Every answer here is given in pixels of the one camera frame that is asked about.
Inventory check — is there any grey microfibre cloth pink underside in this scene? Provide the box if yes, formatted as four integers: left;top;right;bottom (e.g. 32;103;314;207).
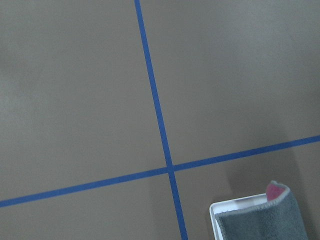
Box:
213;180;308;240

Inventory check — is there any white rectangular tray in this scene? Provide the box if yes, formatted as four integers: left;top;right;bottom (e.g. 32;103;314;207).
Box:
209;193;267;240

